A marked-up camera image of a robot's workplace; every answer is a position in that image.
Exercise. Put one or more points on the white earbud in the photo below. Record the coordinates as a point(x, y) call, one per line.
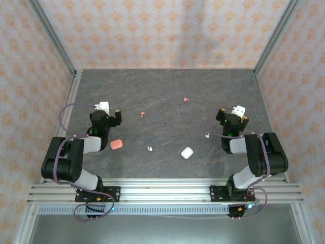
point(207, 136)
point(150, 148)

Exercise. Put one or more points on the pink earbud charging case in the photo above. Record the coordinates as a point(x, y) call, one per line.
point(116, 144)

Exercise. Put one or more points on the white earbud charging case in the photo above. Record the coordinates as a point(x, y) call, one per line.
point(187, 153)

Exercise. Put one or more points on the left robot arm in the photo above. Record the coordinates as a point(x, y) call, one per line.
point(63, 165)

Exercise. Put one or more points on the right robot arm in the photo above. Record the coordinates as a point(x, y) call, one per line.
point(266, 157)

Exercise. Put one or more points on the grey metal lower panel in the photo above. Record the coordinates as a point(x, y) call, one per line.
point(165, 231)

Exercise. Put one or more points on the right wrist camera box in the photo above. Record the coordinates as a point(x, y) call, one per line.
point(239, 110)

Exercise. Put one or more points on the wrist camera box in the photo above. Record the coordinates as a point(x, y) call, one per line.
point(104, 106)
point(239, 110)

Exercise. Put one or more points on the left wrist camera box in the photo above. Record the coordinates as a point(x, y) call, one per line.
point(104, 106)

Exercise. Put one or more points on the aluminium side rail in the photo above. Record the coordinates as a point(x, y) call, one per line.
point(72, 91)

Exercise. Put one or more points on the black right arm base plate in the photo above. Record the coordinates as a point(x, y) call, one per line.
point(215, 193)

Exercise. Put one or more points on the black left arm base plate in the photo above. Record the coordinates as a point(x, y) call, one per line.
point(115, 193)

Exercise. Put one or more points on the aluminium frame post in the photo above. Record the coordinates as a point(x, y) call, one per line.
point(52, 35)
point(276, 35)

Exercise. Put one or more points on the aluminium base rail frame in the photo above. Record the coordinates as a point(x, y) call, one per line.
point(165, 190)

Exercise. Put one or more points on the aluminium frame leg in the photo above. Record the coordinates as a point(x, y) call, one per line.
point(302, 226)
point(24, 226)

